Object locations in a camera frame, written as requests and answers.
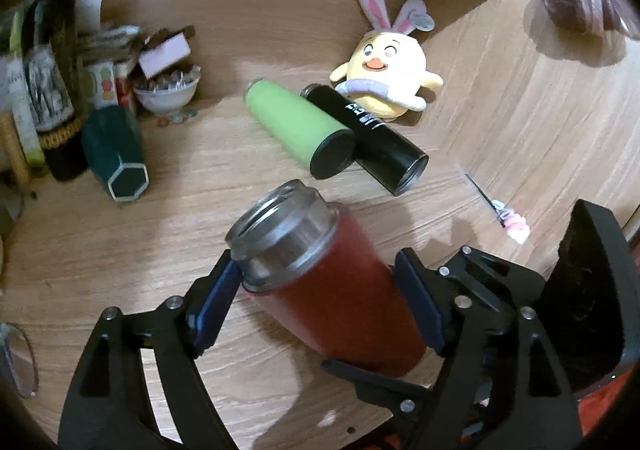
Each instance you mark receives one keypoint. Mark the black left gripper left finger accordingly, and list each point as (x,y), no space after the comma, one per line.
(108,404)

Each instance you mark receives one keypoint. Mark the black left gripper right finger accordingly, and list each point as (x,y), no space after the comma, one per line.
(501,384)

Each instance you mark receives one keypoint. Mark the red steel thermos cup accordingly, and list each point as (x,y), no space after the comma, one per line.
(308,264)

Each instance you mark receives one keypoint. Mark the clear glass rim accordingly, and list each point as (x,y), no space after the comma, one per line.
(18,367)

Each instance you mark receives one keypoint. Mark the pen with pink charm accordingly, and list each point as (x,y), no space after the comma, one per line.
(514,224)

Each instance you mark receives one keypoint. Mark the black cylindrical bottle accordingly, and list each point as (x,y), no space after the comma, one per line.
(390,158)

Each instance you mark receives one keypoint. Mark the black jar with gold trim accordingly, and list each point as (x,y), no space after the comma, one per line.
(63,149)

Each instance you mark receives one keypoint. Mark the dark green hexagonal box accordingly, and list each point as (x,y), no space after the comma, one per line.
(113,146)

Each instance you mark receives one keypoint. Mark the white framed picture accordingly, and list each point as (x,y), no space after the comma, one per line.
(49,99)

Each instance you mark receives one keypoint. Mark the white bowl with trinkets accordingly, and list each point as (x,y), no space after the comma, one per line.
(168,96)

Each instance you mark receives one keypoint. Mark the yellow chick plush toy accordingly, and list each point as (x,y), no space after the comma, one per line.
(388,66)

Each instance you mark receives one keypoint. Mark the white carton with dots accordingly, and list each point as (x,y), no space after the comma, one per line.
(100,84)

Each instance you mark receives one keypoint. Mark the light green tumbler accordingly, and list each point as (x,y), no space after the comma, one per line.
(320,143)

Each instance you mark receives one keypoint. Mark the pink and white box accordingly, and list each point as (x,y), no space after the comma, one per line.
(165,49)

